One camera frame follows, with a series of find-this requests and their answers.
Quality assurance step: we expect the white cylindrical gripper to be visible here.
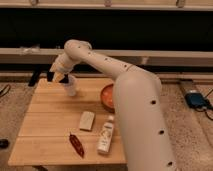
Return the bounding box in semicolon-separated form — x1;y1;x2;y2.
50;56;74;82

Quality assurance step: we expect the black rectangular eraser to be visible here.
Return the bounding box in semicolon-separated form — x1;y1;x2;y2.
59;74;69;83

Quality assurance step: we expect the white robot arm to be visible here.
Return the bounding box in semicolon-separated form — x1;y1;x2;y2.
50;40;178;171

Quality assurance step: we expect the white ceramic cup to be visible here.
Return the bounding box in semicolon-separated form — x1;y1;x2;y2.
64;75;77;96

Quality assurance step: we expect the orange bowl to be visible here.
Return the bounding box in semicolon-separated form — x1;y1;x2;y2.
100;84;115;113

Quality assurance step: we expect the white sponge block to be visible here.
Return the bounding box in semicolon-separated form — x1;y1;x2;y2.
79;111;95;131

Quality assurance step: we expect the red chili pepper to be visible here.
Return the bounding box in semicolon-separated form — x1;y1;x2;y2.
69;134;84;158

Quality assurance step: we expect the white plastic bottle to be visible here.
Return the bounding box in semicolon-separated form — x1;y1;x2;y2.
97;115;114;154

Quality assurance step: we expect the black object on floor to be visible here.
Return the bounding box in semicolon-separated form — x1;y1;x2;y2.
0;139;10;149

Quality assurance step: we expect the blue device on floor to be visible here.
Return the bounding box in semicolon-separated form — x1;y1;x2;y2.
184;92;207;108

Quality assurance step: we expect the black cable on floor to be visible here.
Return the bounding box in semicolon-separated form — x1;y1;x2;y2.
0;83;12;98

